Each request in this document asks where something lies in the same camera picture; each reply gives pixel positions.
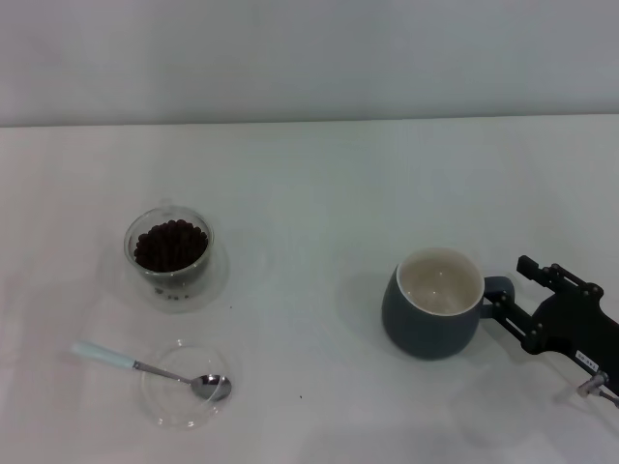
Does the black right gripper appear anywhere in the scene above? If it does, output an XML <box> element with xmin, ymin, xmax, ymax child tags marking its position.
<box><xmin>478</xmin><ymin>254</ymin><xmax>619</xmax><ymax>382</ymax></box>

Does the dark grey ceramic mug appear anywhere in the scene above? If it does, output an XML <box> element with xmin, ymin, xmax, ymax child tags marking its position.
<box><xmin>380</xmin><ymin>246</ymin><xmax>516</xmax><ymax>362</ymax></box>

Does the coffee bean pile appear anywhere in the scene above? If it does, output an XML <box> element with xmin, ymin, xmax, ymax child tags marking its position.
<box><xmin>133</xmin><ymin>219</ymin><xmax>209</xmax><ymax>275</ymax></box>

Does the blue handled metal spoon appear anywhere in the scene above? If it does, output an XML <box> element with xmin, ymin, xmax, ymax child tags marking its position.
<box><xmin>71</xmin><ymin>340</ymin><xmax>233</xmax><ymax>402</ymax></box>

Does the clear glass cup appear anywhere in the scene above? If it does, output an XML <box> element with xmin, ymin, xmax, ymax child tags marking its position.
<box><xmin>123</xmin><ymin>197</ymin><xmax>215</xmax><ymax>297</ymax></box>

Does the small clear glass dish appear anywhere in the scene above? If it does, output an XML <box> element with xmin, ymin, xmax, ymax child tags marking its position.
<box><xmin>139</xmin><ymin>338</ymin><xmax>242</xmax><ymax>430</ymax></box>

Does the grey cable connector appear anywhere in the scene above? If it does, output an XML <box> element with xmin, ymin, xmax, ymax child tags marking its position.
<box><xmin>578</xmin><ymin>371</ymin><xmax>619</xmax><ymax>410</ymax></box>

